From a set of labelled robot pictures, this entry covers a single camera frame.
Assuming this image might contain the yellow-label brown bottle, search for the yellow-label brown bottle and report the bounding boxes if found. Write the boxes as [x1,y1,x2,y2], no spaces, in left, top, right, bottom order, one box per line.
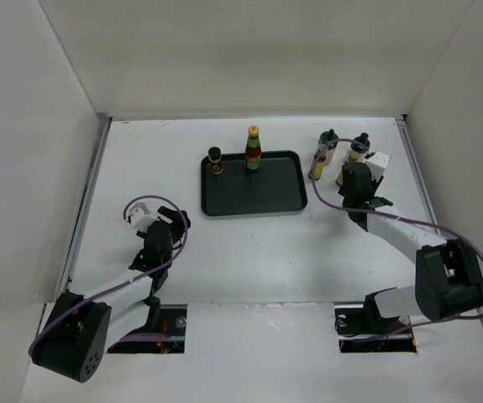
[307,145,328,181]
[336,151,360,186]

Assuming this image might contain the small spice jar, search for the small spice jar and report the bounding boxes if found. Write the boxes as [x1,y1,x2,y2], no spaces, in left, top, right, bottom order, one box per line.
[207,146,223,175]

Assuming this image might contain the red sauce bottle yellow cap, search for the red sauce bottle yellow cap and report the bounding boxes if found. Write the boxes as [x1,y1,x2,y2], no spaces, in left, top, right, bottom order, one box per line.
[244,125,262,172]

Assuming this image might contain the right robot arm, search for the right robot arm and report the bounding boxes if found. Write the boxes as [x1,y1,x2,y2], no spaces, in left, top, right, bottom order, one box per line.
[339,162,483,332]

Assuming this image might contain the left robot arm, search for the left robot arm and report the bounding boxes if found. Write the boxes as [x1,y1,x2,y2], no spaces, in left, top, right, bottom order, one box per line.
[29,201,191,383]

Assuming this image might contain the right black-cap grinder bottle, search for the right black-cap grinder bottle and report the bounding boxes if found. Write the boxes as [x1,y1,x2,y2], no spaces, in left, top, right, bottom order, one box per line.
[349,133,370,161]

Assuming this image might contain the black-cap grinder bottle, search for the black-cap grinder bottle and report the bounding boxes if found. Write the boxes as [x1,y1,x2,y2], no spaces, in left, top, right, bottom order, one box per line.
[349,133,370,161]
[318,128,339,165]

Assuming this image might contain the left black-cap grinder bottle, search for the left black-cap grinder bottle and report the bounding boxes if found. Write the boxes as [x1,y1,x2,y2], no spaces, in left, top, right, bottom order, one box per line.
[318,128,339,165]

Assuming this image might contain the black plastic tray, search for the black plastic tray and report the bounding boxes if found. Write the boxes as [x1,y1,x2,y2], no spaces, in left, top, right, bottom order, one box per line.
[200,150,307,217]

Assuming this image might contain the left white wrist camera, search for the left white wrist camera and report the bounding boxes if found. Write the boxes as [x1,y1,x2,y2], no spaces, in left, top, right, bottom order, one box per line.
[126,201,159,233]

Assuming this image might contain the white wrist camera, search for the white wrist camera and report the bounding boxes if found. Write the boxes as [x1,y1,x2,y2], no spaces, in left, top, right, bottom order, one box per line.
[126,201,159,233]
[364,151,391,181]

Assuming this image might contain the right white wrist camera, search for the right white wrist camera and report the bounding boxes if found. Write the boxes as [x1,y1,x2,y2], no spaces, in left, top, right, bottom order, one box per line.
[364,151,391,181]

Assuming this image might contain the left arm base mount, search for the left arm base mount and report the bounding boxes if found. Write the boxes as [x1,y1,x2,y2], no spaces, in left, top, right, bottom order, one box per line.
[107,296,188,354]

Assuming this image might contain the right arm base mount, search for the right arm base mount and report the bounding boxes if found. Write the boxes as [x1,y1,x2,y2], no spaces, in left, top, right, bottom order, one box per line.
[334,302,417,353]

